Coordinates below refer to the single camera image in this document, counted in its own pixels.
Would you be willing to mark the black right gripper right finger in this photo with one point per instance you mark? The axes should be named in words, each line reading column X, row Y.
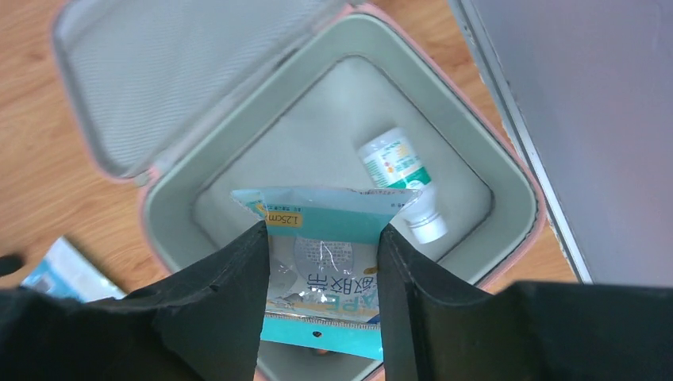
column 435, row 326

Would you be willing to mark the pink medicine kit case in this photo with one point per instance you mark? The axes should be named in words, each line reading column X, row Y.
column 196, row 99

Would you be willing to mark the large blue cotton packet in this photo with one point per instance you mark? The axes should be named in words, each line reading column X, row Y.
column 65, row 273

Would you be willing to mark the white green medicine bottle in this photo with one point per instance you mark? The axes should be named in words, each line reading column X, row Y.
column 392, row 162

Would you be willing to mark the teal medical tape packet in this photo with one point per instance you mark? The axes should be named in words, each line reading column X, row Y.
column 323, row 245

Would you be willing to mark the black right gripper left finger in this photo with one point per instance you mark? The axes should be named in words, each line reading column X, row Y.
column 201, row 323

